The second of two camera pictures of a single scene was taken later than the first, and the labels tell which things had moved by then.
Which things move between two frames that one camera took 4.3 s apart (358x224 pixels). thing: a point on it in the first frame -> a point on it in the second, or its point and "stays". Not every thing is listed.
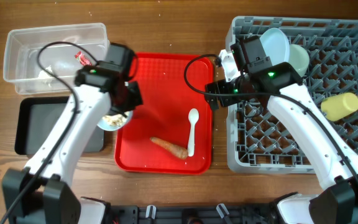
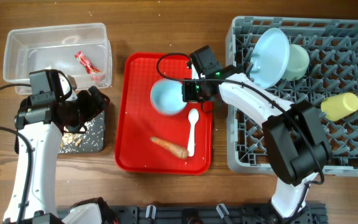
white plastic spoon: (193, 116) stays
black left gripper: (128, 99) -> (84, 109)
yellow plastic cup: (335, 106) stays
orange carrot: (179, 152) stays
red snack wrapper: (83, 60) stays
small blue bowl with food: (115, 122) -> (166, 96)
